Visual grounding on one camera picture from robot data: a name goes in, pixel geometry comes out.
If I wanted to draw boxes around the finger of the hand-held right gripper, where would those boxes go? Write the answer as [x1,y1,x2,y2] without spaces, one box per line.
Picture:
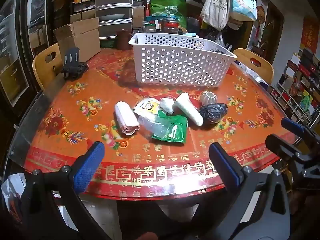
[280,117,320,143]
[264,134,313,163]

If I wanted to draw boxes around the red wall hanging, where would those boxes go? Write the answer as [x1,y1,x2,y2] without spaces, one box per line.
[300,17,319,53]

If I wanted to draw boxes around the red floral tablecloth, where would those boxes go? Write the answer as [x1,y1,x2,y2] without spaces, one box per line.
[22,47,298,202]

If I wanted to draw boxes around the black phone stand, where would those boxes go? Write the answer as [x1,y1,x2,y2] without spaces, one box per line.
[61,47,88,79]

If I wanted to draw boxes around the green shopping bag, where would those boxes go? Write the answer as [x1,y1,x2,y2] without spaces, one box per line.
[149,0,187,28]

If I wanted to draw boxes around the beige tote bag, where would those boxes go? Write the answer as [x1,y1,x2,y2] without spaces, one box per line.
[200,0,230,30]

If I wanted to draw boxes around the white towel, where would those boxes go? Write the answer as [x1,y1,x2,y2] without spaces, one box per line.
[172,92,204,127]

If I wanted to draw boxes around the open cardboard box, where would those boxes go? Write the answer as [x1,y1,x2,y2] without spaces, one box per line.
[53,17,101,62]

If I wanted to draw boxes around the grey plastic drawer unit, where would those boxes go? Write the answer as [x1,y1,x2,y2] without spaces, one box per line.
[94,0,134,40]

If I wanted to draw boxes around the white plastic bag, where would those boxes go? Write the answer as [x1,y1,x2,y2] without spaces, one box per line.
[1,172,27,215]

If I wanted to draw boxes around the clear plastic bag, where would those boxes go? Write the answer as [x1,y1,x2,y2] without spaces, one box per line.
[137,111,173,139]

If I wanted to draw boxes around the shelf of boxes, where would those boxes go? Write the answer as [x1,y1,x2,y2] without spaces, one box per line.
[271,47,320,125]

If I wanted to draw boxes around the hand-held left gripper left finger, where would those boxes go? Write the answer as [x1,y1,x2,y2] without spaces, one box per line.
[20,141,118,240]

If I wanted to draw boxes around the green packet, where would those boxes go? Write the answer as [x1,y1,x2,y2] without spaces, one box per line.
[151,110,188,144]

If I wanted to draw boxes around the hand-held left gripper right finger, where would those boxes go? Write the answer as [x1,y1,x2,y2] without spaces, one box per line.
[192,142,292,240]

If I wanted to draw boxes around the cartoon printed pouch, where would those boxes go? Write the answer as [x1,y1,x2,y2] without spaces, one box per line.
[132,97,160,117]

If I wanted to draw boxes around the black knitted cloth bundle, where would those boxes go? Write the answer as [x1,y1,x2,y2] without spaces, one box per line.
[199,102,228,124]

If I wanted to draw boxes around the glass jar with red lid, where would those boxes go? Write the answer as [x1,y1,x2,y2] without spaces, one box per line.
[161,17,180,34]

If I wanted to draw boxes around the pink towel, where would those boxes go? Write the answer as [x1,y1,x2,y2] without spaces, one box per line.
[114,101,140,135]

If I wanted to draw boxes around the clear glass jar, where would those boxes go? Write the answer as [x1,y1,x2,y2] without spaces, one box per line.
[142,21,157,33]

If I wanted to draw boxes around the white perforated plastic basket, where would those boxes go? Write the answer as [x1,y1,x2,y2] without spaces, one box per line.
[128,32,238,88]

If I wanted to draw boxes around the small white cloth roll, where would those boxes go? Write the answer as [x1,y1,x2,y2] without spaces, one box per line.
[159,97,178,115]

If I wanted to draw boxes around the closed cardboard box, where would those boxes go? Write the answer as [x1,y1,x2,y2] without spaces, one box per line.
[132,5,145,28]

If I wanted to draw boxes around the blue printed tote bag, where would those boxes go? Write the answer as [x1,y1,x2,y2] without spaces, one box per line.
[229,0,258,22]

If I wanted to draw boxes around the wooden chair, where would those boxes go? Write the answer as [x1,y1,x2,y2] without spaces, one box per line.
[232,48,274,85]
[32,42,63,90]

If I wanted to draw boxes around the brown cup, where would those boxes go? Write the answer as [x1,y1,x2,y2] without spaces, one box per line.
[116,29,133,50]

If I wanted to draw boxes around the dark framed picture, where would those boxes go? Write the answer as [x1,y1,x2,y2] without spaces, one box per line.
[0,0,30,105]

